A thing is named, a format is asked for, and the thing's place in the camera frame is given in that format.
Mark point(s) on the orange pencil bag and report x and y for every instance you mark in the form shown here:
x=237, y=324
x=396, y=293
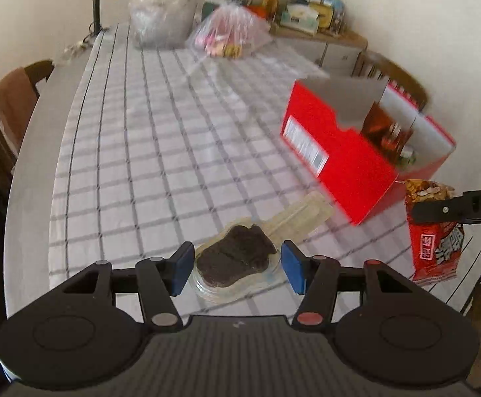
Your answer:
x=209, y=8

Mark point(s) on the clear plastic bag grey contents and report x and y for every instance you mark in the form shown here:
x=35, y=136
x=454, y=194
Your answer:
x=162, y=16

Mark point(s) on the green white tissue box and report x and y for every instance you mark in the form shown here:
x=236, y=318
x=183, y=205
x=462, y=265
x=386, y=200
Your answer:
x=298, y=18

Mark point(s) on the red cardboard box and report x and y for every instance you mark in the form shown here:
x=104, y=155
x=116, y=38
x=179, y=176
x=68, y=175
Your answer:
x=348, y=165

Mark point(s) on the chocolate snack clear packaging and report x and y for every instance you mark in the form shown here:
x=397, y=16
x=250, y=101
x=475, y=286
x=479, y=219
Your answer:
x=236, y=252

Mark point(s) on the clear plastic bag pink snacks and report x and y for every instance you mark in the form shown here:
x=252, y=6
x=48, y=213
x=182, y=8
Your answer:
x=228, y=33

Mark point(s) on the white power strip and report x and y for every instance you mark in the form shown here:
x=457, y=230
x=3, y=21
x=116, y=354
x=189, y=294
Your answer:
x=77, y=47

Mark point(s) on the silver desk lamp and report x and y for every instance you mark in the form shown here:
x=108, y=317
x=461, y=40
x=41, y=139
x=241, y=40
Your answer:
x=96, y=4

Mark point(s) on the white checkered tablecloth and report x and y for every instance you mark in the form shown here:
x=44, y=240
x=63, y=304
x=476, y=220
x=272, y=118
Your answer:
x=141, y=153

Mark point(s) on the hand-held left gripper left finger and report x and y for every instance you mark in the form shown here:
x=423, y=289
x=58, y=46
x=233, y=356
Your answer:
x=182, y=269

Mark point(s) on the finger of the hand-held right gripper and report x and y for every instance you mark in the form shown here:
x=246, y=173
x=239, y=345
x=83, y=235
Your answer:
x=439, y=211

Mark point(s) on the red noodle snack packet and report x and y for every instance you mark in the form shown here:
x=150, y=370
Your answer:
x=435, y=248

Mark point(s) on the wooden chair dark seat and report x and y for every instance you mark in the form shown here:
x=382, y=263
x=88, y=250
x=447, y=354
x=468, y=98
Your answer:
x=406, y=78

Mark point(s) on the pink cloth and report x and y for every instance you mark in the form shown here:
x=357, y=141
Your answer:
x=13, y=99

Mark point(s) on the green pink snack packet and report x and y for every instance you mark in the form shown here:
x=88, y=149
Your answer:
x=408, y=156

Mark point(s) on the yellow tissue holder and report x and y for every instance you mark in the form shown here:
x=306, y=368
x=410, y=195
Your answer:
x=323, y=16

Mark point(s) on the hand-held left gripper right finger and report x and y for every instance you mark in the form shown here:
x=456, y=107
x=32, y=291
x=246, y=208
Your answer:
x=292, y=266

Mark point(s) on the white cabinet wooden top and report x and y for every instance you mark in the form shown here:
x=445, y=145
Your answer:
x=339, y=56

